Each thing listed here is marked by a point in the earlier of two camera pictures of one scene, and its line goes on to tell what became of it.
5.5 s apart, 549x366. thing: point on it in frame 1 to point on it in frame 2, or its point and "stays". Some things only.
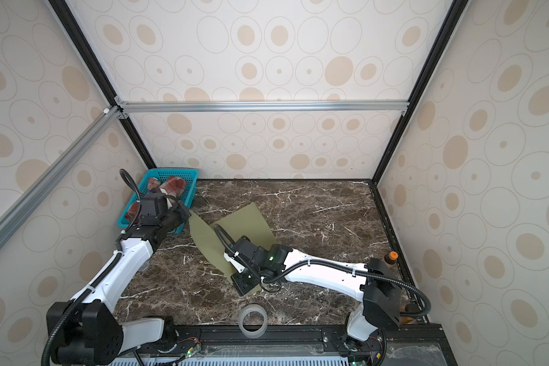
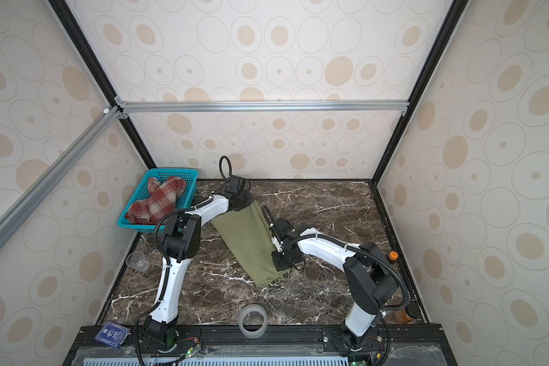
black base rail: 291,345 stays
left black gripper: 185,213 to 247,195
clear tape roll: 248,333 stays
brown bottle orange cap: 391,257 stays
